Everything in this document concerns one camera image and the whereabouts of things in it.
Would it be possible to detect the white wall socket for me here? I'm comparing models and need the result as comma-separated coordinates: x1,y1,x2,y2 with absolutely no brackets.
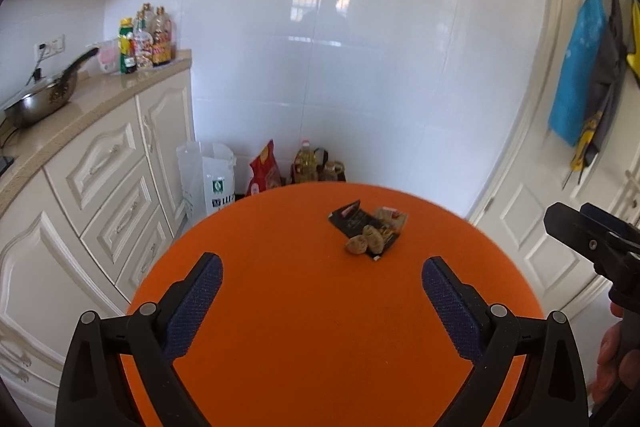
35,34,66,58

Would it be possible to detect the clear snack wrapper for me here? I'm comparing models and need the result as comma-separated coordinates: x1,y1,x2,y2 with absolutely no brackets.
372,205,410,234

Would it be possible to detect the yellow cloth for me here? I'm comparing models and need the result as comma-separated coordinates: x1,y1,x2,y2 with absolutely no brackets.
624,0,640,88

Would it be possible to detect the steel wok black handle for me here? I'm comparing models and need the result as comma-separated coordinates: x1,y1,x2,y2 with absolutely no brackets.
3,47,100,128

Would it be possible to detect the person's right hand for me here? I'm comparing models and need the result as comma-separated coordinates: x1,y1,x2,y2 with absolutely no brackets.
588,324,622,406

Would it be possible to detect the yellow oil bottle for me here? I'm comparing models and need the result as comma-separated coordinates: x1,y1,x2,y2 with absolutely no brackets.
292,139,320,184

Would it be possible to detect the red rice bag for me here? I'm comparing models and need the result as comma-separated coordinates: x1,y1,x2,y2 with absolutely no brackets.
248,139,281,197

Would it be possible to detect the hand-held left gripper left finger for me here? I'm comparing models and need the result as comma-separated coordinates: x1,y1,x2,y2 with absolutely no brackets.
54,252,224,427

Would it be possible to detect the black wrapper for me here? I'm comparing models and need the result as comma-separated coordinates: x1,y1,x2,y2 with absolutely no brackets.
327,200,402,263

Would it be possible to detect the cream counter cabinet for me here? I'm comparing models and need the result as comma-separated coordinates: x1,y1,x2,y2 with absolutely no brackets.
0,49,197,414

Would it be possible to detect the white plastic bag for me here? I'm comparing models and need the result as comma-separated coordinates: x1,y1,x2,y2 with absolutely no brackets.
175,140,237,231

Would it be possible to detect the green yellow bottle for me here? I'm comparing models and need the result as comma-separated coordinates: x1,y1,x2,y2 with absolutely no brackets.
118,17,137,74

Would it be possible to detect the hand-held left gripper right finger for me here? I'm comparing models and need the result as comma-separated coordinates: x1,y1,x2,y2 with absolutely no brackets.
421,256,591,427

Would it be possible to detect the blue apron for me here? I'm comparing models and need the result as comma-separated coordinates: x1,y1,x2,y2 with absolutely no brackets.
547,0,609,148

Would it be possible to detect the brown nut shell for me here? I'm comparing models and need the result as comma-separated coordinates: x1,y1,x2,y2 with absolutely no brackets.
362,224,386,254
344,234,369,256

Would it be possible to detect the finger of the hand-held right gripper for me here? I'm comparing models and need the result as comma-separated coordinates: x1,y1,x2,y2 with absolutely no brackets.
579,202,640,243
543,201,640,281

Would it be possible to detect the clear plastic jug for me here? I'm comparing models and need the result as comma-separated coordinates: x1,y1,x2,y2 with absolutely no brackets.
95,39,121,74

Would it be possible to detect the cream panel door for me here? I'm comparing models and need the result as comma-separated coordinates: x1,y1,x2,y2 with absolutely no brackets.
466,0,640,310

